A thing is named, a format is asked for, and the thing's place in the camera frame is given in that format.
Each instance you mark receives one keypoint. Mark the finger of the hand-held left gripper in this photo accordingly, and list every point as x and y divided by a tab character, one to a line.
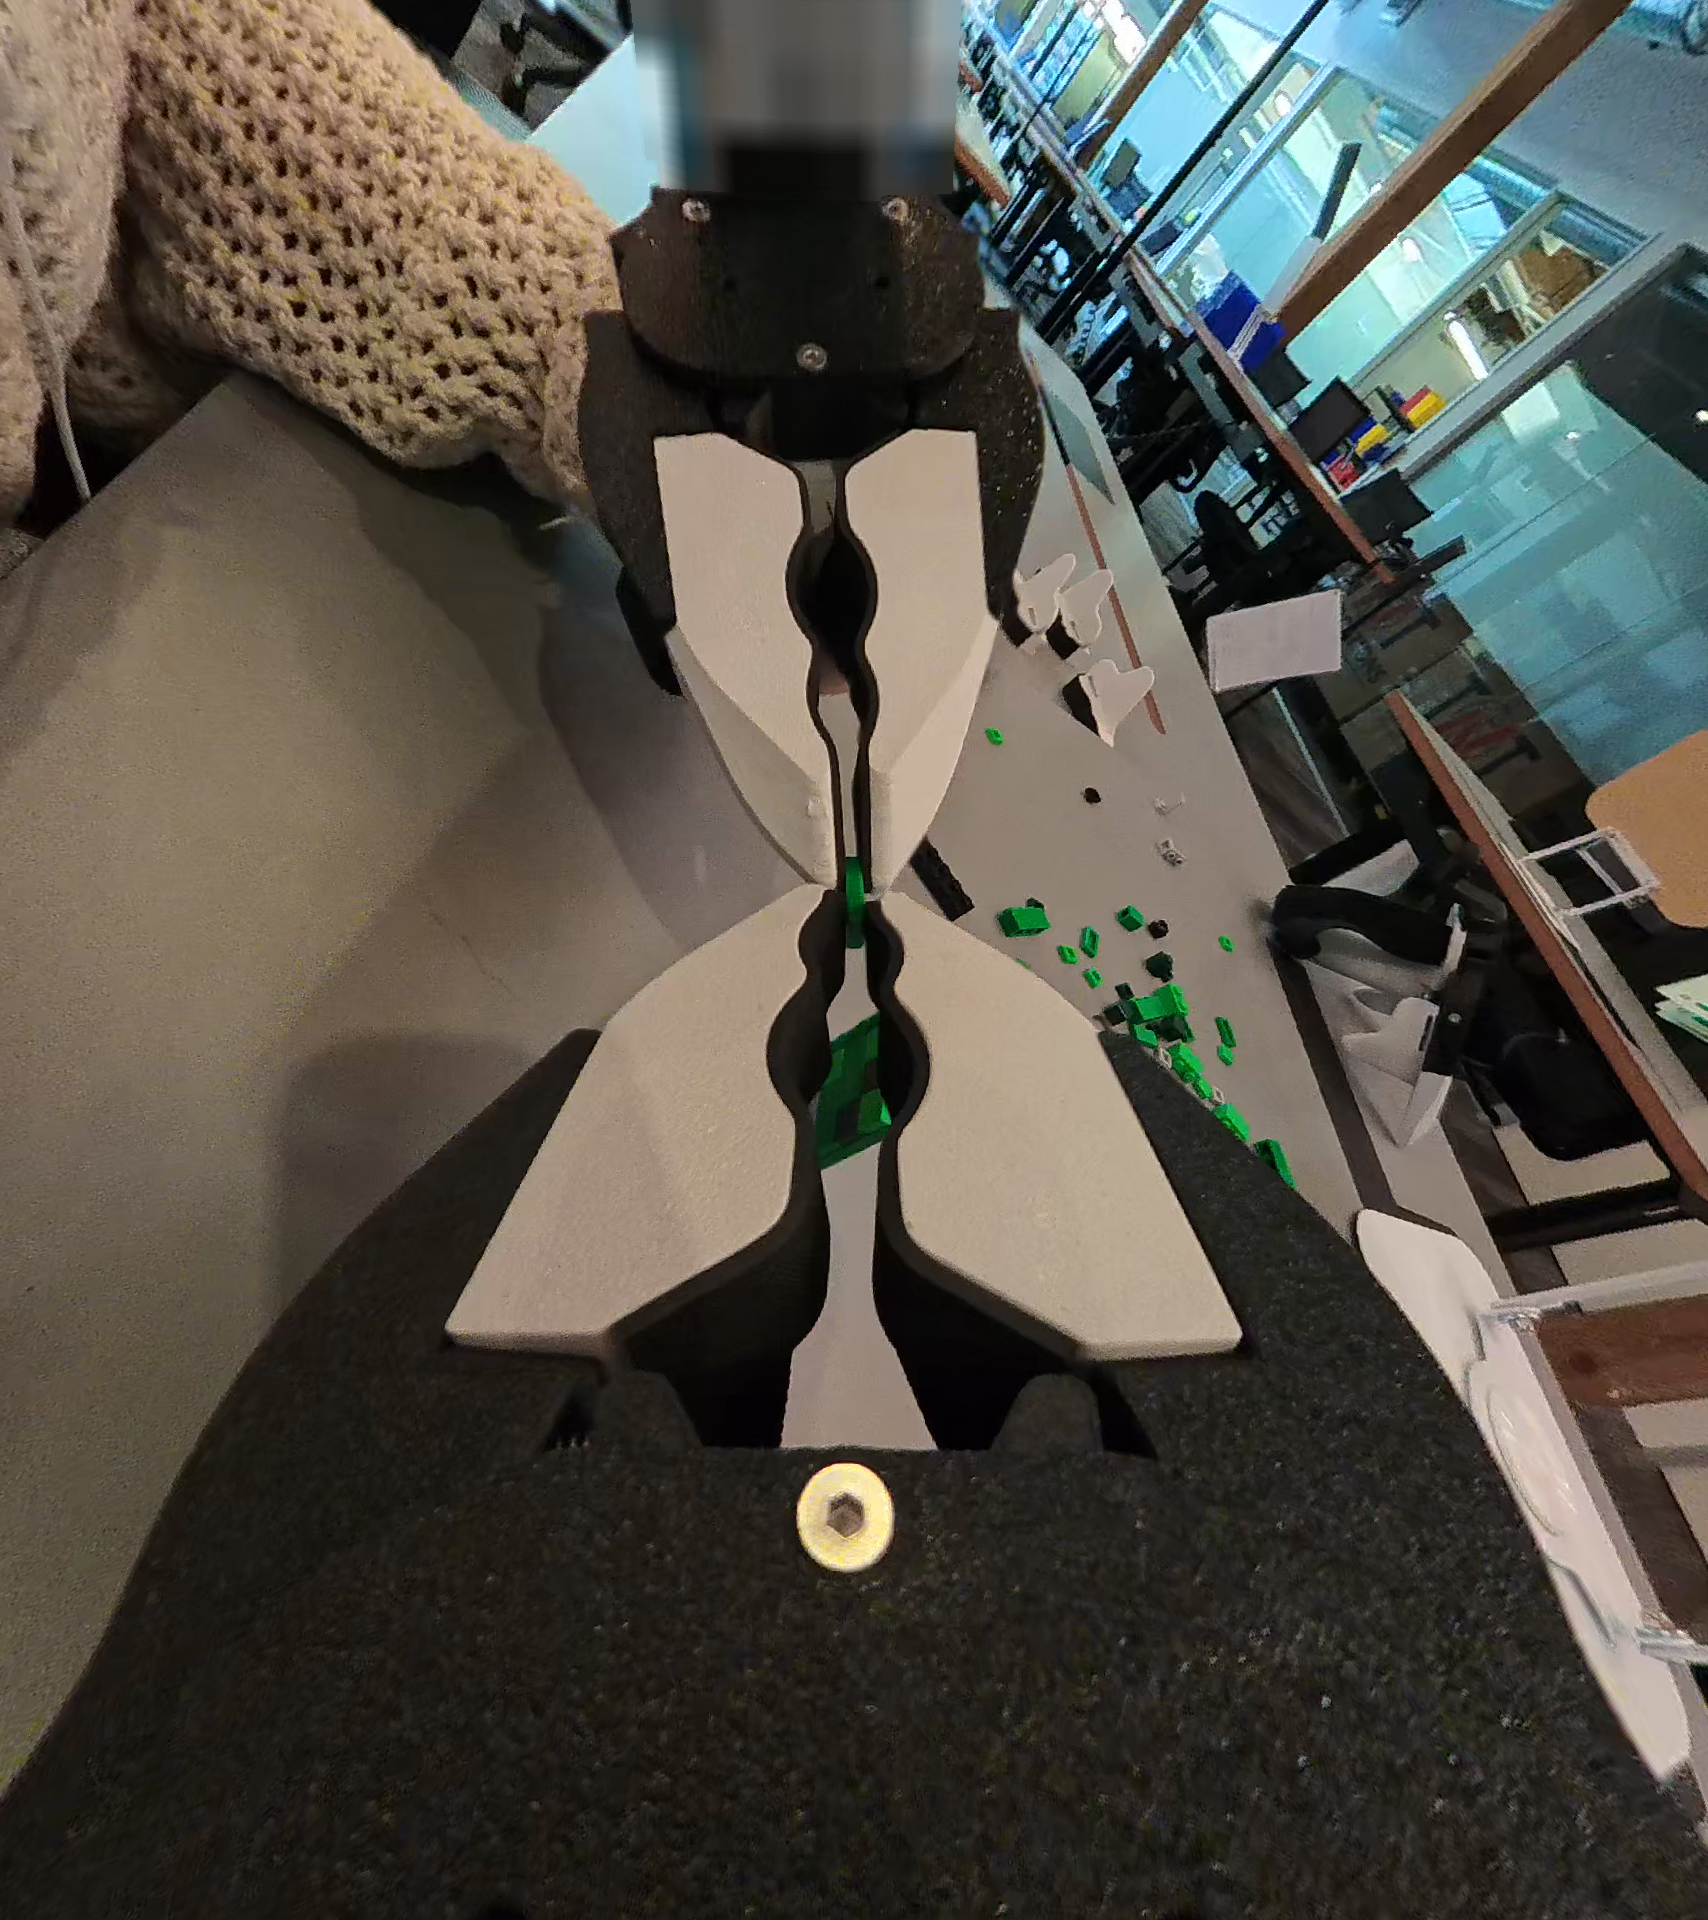
929	601
734	601

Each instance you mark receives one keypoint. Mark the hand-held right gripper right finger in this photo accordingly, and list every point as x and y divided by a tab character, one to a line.
1049	1201

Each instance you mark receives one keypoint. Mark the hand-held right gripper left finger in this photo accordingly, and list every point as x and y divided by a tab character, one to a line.
645	1185

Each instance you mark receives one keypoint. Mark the lego pieces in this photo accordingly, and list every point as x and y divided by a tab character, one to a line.
1169	1008

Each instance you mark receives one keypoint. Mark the green mosaic lego plate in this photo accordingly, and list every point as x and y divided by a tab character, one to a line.
855	1081

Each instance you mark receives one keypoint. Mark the small green lego tile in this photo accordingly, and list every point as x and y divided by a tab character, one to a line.
855	900

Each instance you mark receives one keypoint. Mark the black lego plate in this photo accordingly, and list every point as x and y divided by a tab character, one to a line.
945	883

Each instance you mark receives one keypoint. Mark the white plastic part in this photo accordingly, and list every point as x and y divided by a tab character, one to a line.
1402	1081
1043	592
1090	608
1113	698

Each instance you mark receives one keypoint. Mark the white paper sheet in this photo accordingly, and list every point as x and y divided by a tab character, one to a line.
1274	643

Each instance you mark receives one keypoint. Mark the white book stand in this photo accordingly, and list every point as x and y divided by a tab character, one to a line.
1425	1274

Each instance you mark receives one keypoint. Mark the black office chair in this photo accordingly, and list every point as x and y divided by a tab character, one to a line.
1334	914

